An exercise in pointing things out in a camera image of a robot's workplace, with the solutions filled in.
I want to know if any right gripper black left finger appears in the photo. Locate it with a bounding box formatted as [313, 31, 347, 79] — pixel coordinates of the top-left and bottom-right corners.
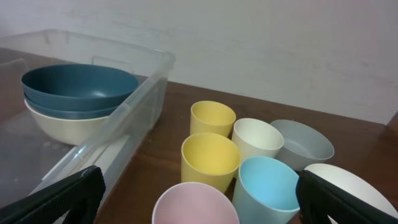
[1, 166, 106, 224]

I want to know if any blue bowl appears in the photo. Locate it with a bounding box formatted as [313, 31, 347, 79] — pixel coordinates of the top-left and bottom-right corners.
[24, 93, 118, 119]
[21, 63, 139, 111]

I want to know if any white bowl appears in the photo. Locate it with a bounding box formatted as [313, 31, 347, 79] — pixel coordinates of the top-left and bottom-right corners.
[304, 163, 397, 218]

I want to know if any yellow cup far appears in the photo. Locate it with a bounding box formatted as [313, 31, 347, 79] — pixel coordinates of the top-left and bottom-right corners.
[190, 101, 236, 137]

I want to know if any light blue cup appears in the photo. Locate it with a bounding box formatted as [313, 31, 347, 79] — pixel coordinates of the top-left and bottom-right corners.
[233, 156, 300, 224]

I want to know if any yellow cup near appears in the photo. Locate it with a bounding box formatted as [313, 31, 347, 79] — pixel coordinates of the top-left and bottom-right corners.
[181, 133, 241, 193]

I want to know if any cream bowl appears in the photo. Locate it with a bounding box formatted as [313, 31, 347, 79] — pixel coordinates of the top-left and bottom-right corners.
[24, 100, 108, 145]

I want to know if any pink cup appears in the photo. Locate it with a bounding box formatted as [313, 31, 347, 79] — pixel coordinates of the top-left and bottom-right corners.
[152, 182, 239, 224]

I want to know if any grey bowl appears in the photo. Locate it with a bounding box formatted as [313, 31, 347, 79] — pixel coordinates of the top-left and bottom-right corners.
[271, 119, 335, 171]

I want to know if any clear plastic container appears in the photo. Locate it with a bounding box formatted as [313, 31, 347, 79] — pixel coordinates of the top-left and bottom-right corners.
[1, 30, 175, 206]

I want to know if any cream cup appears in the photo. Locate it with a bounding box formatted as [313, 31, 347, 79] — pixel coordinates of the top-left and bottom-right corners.
[231, 118, 284, 162]

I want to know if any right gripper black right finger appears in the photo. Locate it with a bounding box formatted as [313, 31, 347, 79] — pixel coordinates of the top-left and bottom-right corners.
[295, 170, 397, 224]

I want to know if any yellow cup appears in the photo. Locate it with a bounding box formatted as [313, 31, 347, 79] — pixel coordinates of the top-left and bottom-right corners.
[181, 133, 241, 193]
[190, 101, 236, 137]

